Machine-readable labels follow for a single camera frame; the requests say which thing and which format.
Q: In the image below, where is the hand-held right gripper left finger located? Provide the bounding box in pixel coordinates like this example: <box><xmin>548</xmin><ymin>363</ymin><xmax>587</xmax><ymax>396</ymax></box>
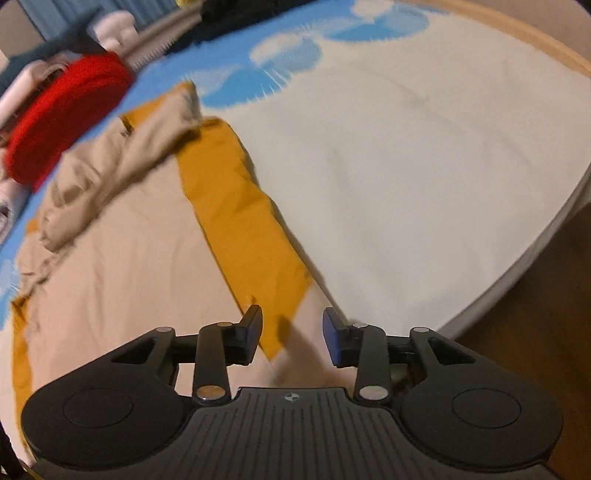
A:
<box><xmin>111</xmin><ymin>305</ymin><xmax>264</xmax><ymax>407</ymax></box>

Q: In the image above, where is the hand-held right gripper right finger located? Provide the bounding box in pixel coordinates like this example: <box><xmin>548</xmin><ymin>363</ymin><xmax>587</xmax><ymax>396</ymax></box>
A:
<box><xmin>322</xmin><ymin>307</ymin><xmax>472</xmax><ymax>406</ymax></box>

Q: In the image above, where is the beige and yellow jacket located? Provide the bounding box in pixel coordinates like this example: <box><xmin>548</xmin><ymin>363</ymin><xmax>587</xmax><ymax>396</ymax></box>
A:
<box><xmin>11</xmin><ymin>80</ymin><xmax>342</xmax><ymax>462</ymax></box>

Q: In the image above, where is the blue and white bed sheet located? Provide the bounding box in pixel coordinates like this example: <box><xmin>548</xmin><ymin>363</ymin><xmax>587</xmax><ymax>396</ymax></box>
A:
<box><xmin>0</xmin><ymin>0</ymin><xmax>591</xmax><ymax>352</ymax></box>

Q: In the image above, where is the red folded blanket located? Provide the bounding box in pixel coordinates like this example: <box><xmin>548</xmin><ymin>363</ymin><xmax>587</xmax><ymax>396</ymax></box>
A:
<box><xmin>4</xmin><ymin>52</ymin><xmax>136</xmax><ymax>192</ymax></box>

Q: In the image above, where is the window ledge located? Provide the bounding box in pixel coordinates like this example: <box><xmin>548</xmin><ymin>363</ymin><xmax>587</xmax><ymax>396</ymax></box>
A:
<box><xmin>127</xmin><ymin>8</ymin><xmax>201</xmax><ymax>68</ymax></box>

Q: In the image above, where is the dark teal shark plush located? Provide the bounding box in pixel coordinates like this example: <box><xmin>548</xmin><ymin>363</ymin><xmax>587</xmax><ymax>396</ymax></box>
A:
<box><xmin>9</xmin><ymin>25</ymin><xmax>95</xmax><ymax>63</ymax></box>

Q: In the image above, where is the blue curtain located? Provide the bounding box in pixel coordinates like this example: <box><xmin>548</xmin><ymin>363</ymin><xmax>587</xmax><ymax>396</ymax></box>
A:
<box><xmin>18</xmin><ymin>0</ymin><xmax>109</xmax><ymax>34</ymax></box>

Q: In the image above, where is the wooden bed frame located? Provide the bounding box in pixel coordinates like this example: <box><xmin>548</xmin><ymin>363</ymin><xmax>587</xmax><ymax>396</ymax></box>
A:
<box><xmin>406</xmin><ymin>0</ymin><xmax>591</xmax><ymax>77</ymax></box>

